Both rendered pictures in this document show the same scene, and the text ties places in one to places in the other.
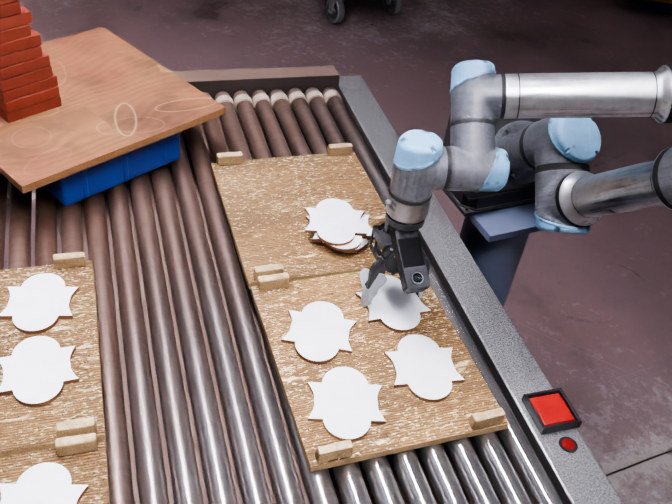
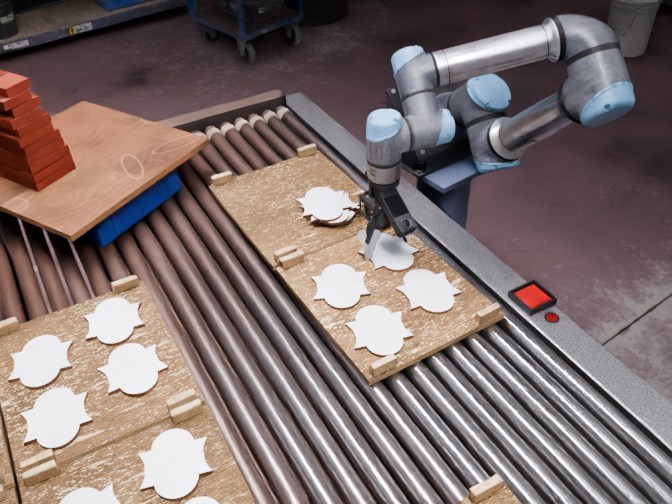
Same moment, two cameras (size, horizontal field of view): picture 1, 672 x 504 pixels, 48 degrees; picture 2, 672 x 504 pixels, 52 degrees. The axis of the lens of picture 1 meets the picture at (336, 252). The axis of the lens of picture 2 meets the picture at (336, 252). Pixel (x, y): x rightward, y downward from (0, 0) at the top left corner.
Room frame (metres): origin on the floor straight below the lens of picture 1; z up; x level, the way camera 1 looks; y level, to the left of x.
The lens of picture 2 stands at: (-0.21, 0.14, 2.00)
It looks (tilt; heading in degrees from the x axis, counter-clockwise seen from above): 39 degrees down; 354
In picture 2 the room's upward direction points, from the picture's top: 3 degrees counter-clockwise
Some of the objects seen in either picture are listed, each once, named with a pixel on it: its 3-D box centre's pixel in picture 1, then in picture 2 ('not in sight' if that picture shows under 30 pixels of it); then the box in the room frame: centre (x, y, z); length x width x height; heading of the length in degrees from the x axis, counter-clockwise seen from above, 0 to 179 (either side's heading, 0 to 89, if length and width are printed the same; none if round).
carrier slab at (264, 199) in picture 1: (307, 212); (297, 203); (1.31, 0.07, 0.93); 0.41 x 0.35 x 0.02; 22
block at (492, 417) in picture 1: (487, 418); (488, 313); (0.80, -0.29, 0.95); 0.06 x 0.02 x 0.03; 113
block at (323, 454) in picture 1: (334, 451); (383, 365); (0.69, -0.04, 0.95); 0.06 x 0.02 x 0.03; 113
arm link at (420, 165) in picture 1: (417, 166); (385, 137); (1.08, -0.12, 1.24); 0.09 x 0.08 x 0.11; 100
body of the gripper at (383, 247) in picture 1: (398, 237); (382, 198); (1.08, -0.11, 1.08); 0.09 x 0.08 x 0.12; 23
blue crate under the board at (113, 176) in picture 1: (86, 133); (100, 186); (1.43, 0.60, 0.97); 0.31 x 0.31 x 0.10; 51
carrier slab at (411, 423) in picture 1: (371, 353); (384, 292); (0.93, -0.09, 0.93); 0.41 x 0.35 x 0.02; 23
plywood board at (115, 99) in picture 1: (68, 97); (78, 161); (1.47, 0.65, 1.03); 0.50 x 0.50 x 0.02; 51
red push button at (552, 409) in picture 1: (551, 411); (532, 297); (0.86, -0.41, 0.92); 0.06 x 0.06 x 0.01; 21
